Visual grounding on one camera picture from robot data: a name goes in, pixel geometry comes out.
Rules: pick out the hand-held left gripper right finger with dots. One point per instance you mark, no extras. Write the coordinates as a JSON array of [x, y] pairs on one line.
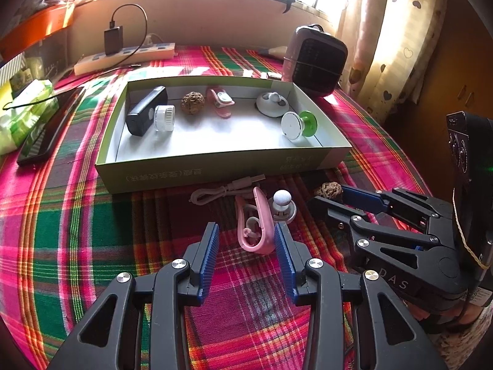
[[285, 258]]

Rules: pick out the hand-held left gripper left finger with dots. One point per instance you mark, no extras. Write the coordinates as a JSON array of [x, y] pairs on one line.
[[208, 258]]

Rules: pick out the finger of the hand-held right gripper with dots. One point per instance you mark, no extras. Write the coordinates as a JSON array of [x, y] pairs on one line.
[[362, 199], [327, 208]]

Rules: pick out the small brown walnut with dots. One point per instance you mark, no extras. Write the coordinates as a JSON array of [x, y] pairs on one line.
[[327, 189]]

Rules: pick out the pink plastic clip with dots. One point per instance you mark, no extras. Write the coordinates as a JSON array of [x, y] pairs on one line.
[[265, 223]]

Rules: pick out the white panda-face round holder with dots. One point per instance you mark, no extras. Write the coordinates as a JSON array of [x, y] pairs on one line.
[[271, 106]]

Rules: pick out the green and white cardboard box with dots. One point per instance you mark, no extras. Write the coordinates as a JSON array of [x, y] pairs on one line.
[[215, 135]]

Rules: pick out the small clear jar white lid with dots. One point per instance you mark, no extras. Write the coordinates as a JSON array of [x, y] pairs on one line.
[[165, 117]]

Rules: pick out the pink clip with mint pad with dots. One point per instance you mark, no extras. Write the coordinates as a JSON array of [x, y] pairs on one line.
[[220, 102]]

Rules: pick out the large brown walnut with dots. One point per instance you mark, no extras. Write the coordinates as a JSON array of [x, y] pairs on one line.
[[191, 103]]

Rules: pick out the white knob on clear base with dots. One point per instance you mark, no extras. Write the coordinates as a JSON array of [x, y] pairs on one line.
[[283, 200]]

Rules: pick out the white and green spool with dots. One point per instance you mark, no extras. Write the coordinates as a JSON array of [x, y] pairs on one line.
[[292, 125]]

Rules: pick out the plaid tablecloth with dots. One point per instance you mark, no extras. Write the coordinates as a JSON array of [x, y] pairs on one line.
[[77, 219]]

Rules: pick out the grey portable heater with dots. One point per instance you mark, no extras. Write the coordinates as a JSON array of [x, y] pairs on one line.
[[316, 61]]

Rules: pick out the heart-print curtain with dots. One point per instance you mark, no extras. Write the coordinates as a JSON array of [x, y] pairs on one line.
[[396, 46]]

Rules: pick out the small black electronic device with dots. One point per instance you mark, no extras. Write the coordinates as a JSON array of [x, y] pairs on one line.
[[142, 115]]

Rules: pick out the wooden cabinet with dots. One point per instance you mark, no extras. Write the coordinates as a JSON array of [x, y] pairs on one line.
[[462, 77]]

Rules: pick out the black smartphone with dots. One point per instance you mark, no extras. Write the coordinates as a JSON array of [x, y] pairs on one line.
[[50, 127]]

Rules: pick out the black window latch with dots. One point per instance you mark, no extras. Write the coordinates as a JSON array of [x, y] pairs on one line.
[[288, 4]]

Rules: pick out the white power strip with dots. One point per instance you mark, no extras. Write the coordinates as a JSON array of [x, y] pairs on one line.
[[146, 52]]

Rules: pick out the white plug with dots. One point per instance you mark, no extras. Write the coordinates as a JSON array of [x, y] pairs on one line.
[[156, 39]]

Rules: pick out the green tissue pack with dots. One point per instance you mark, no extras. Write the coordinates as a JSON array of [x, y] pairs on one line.
[[27, 111]]

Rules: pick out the black charger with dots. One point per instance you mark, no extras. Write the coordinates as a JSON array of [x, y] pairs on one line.
[[113, 40]]

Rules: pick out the clear plastic container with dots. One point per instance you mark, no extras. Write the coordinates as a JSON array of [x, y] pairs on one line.
[[50, 57]]

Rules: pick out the striped gift box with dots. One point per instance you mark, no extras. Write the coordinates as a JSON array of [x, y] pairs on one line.
[[11, 67]]

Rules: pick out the orange tray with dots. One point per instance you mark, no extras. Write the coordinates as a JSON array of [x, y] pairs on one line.
[[34, 27]]

